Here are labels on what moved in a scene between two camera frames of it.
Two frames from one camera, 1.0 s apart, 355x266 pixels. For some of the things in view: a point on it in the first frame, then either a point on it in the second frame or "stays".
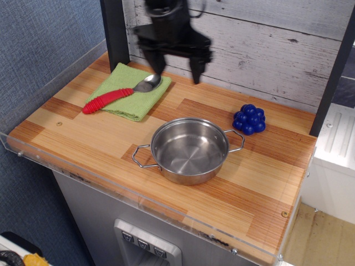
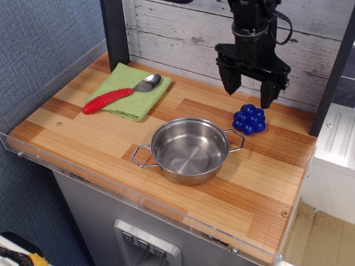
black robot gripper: x=171 y=32 to x=255 y=57
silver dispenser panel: x=136 y=246 stays
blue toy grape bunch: x=249 y=119 stays
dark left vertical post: x=115 y=32 stays
